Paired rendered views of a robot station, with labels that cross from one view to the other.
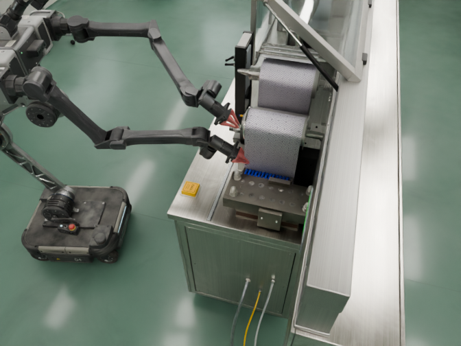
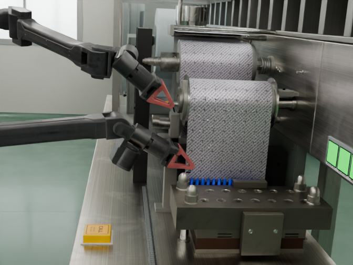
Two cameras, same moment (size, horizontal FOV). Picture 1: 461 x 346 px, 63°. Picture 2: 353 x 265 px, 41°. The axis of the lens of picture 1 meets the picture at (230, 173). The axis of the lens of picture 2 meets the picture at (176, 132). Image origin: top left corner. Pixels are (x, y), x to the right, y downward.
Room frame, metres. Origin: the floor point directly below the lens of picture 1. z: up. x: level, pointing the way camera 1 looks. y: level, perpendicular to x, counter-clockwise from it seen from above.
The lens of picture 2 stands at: (0.05, 0.47, 1.47)
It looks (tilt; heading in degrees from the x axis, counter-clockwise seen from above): 14 degrees down; 336
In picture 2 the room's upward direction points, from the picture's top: 3 degrees clockwise
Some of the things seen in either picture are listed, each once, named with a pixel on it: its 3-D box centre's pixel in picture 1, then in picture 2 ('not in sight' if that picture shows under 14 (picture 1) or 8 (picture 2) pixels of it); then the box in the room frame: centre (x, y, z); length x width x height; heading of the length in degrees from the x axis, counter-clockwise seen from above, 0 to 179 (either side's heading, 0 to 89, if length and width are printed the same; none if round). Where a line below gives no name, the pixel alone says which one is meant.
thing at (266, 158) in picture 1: (269, 159); (227, 153); (1.17, -0.18, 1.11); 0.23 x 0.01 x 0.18; 73
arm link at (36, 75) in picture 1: (33, 83); not in sight; (1.25, 0.76, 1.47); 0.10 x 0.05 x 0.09; 87
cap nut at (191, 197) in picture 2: (233, 190); (191, 193); (1.05, -0.01, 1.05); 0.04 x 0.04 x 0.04
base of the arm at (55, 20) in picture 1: (62, 25); not in sight; (1.76, 0.80, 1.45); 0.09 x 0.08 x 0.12; 177
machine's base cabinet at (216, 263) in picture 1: (282, 130); not in sight; (2.15, -0.40, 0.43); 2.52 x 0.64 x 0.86; 163
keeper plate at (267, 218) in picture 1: (269, 220); (261, 234); (0.95, -0.17, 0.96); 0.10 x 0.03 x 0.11; 73
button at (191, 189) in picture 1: (190, 188); (97, 233); (1.18, 0.19, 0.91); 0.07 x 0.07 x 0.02; 73
